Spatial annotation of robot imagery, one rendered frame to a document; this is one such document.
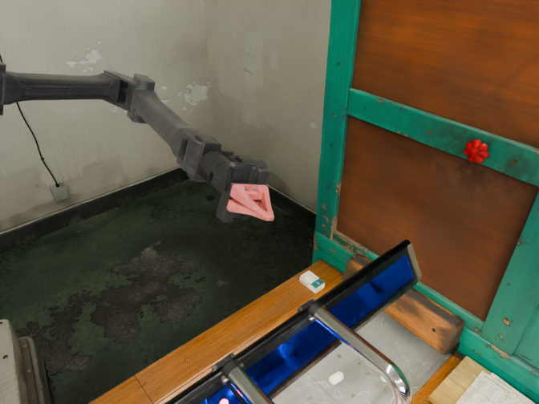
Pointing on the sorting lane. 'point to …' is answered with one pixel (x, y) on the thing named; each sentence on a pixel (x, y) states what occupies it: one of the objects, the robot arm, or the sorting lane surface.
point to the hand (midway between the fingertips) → (267, 216)
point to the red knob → (476, 151)
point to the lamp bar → (283, 371)
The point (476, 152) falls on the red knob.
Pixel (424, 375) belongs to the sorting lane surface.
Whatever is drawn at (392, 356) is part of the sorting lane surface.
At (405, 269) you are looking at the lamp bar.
